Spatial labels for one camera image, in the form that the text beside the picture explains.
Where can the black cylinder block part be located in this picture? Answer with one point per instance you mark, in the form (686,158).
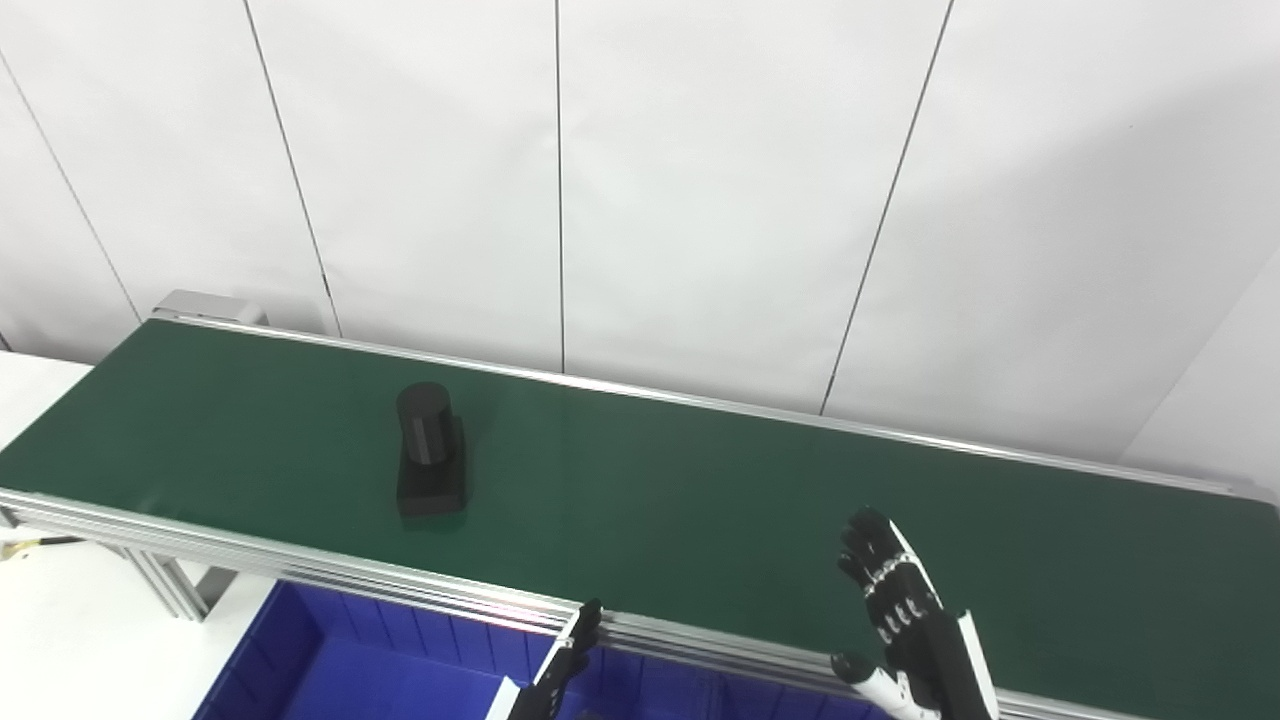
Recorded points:
(430,470)

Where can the green conveyor belt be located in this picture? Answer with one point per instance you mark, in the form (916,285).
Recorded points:
(650,500)
(300,560)

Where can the aluminium conveyor leg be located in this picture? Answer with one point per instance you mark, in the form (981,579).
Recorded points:
(175,585)

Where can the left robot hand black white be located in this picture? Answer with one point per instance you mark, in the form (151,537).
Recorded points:
(545,685)

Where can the blue plastic bin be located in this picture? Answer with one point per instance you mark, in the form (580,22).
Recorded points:
(800,705)
(380,680)

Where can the grey conveyor motor housing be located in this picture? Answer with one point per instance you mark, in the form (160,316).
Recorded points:
(210,305)

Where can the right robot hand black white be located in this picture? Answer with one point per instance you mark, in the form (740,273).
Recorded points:
(925,640)

